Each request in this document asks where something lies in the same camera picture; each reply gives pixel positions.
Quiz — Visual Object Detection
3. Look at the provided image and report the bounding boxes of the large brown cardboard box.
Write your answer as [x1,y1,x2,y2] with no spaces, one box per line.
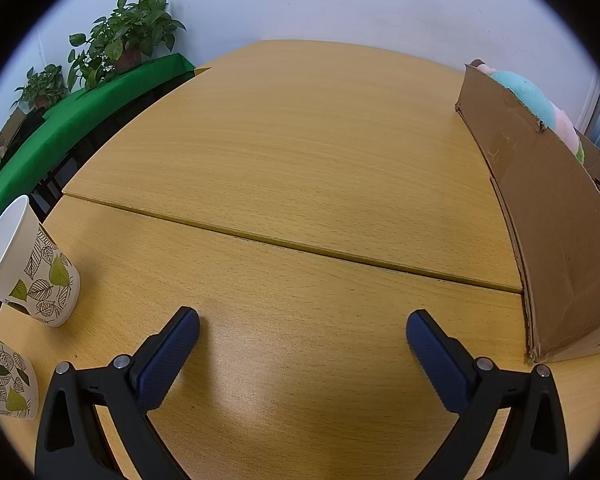
[454,62,600,363]

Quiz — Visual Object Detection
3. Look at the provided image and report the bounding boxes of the large potted green plant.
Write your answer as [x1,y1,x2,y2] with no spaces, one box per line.
[67,0,187,92]

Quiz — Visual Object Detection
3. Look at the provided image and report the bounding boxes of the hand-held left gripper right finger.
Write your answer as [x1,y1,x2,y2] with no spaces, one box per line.
[406,310,571,480]

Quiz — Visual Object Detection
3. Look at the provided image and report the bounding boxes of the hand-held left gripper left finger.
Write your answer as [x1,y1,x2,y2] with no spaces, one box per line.
[34,306,201,480]

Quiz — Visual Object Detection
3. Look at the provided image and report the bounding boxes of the small brown cardboard box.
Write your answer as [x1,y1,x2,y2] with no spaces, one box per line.
[0,109,27,181]

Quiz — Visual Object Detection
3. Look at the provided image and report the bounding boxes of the leaf print paper cup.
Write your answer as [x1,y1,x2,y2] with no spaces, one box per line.
[0,327,40,420]
[0,195,81,328]

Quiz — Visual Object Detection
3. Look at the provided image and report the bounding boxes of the green tablecloth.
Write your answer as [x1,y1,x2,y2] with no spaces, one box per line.
[0,53,198,241]

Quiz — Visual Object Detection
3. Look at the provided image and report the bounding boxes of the wooden desktop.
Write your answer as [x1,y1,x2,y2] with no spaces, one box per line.
[0,40,600,480]

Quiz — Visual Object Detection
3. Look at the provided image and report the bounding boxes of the small potted green plant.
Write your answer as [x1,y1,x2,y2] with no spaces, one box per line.
[12,64,70,111]

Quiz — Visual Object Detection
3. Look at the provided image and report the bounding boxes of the pink and teal plush toy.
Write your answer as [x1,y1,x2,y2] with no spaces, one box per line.
[472,59,587,163]

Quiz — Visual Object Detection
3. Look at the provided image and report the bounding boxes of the black chair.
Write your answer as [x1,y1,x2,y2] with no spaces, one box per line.
[30,152,78,221]

